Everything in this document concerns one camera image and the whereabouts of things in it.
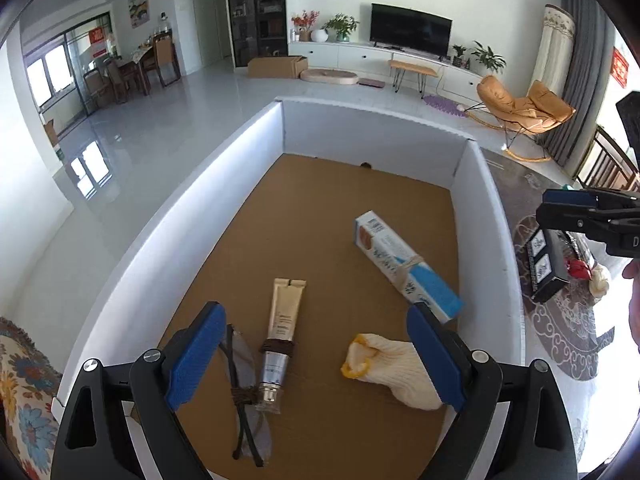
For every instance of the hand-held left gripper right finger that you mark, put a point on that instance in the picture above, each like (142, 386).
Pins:
(435, 355)

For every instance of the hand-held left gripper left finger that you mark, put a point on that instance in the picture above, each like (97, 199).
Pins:
(197, 355)

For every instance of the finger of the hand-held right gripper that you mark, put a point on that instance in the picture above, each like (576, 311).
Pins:
(565, 217)
(572, 196)

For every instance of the cream knitted glove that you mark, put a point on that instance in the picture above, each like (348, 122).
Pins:
(395, 365)
(600, 282)

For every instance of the black-framed eyeglasses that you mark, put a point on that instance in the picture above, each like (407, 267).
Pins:
(243, 355)

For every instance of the black printed box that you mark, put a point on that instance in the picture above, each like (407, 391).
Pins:
(545, 265)

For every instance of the gold cosmetic tube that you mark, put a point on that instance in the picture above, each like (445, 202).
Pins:
(282, 320)

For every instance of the blue and white toothpaste box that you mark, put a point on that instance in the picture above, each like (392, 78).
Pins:
(395, 255)

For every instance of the white cardboard container box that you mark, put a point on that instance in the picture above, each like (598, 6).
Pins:
(125, 270)

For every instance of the person's right hand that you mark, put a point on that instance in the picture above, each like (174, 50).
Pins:
(632, 270)

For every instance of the dark wooden slatted chair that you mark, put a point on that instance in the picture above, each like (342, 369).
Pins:
(605, 160)

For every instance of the red small packet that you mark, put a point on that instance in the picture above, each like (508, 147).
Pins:
(577, 267)

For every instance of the orange rocking chair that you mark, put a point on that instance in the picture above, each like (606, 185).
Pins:
(500, 102)

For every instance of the grey curtain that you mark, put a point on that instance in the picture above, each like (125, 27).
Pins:
(582, 70)

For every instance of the red window decoration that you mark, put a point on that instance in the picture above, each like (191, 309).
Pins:
(620, 67)

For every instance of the cream cloth-covered air conditioner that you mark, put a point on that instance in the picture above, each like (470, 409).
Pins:
(552, 45)

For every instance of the purple floor mat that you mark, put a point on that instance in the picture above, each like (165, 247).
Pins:
(442, 106)

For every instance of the broad-leaf potted plant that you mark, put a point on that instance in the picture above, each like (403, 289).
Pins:
(487, 57)

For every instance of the floral printed cloth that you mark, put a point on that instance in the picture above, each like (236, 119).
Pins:
(25, 385)

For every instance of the small potted plant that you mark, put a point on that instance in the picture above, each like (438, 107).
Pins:
(459, 55)

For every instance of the wooden bench with metal legs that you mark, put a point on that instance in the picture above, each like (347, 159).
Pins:
(412, 66)

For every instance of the dark small floor mat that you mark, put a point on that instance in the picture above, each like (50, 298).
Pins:
(372, 82)

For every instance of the black flat television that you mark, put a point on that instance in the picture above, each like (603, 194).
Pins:
(412, 27)

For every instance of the white low media cabinet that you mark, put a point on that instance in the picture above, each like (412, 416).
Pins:
(345, 57)

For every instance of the beige pet bed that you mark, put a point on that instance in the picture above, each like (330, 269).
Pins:
(327, 77)

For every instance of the wooden dining chair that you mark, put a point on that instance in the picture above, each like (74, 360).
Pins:
(120, 77)
(92, 90)
(167, 60)

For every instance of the bushy green potted plant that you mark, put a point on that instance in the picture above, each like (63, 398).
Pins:
(340, 25)

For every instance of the wooden dining table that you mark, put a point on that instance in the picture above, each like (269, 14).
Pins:
(135, 64)

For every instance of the open cardboard box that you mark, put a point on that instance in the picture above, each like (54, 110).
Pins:
(275, 67)

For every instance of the white round vase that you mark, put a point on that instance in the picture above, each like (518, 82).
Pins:
(319, 35)

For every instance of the glass sliding door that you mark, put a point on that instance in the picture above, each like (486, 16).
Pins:
(55, 70)

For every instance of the red flower arrangement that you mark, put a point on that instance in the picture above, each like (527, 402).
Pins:
(305, 21)

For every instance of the red door decoration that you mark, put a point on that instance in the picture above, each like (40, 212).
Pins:
(98, 36)

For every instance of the white door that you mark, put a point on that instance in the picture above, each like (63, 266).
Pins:
(210, 20)

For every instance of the dark glass display cabinet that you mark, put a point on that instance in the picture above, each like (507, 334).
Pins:
(257, 10)

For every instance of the framed landscape painting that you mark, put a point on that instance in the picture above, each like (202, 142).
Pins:
(138, 6)

